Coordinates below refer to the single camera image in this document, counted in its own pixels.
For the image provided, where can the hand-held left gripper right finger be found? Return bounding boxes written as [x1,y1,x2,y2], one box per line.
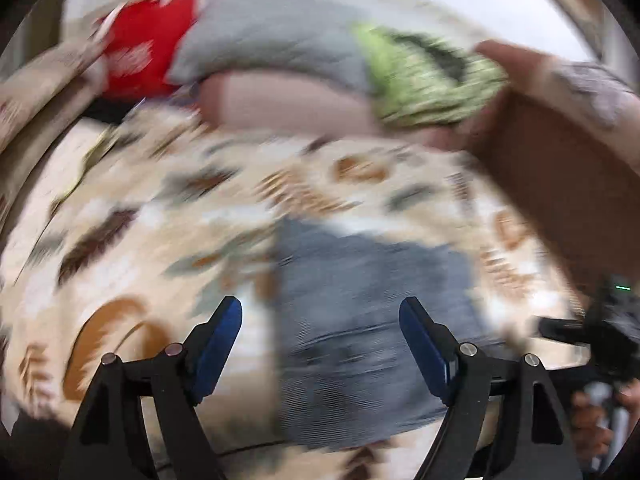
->
[398,296,583,480]

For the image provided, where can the person's right hand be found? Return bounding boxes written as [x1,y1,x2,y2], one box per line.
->
[570,389,640,462]

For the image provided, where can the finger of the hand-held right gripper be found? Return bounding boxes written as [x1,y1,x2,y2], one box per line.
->
[537,316,597,347]

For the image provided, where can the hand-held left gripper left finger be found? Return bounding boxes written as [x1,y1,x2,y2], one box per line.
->
[59,296,244,480]

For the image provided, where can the red cloth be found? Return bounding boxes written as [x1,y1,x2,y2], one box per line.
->
[97,0,201,101]

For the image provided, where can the striped beige rolled cushion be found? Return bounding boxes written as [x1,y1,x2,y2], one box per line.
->
[0,35,107,111]
[0,85,101,221]

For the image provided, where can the green patterned quilt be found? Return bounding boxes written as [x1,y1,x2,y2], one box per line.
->
[350,22,508,128]

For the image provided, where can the leaf print blanket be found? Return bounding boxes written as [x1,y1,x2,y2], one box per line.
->
[0,105,591,480]

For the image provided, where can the grey patterned cloth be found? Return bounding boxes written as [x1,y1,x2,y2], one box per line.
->
[550,60,636,128]

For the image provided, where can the blue denim pants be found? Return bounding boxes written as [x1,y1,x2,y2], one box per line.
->
[272,215,506,453]

